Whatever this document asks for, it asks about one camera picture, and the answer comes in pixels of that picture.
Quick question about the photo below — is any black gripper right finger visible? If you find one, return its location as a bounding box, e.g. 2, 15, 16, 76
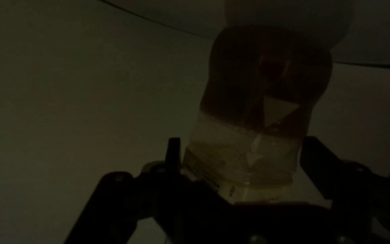
301, 135, 377, 244

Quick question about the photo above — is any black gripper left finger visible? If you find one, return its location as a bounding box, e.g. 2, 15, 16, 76
136, 137, 268, 244

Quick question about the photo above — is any amber liquid plastic bottle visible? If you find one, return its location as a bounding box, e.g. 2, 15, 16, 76
180, 0, 355, 204

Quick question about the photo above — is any wooden wall cupboard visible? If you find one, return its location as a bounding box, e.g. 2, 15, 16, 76
0, 0, 390, 244

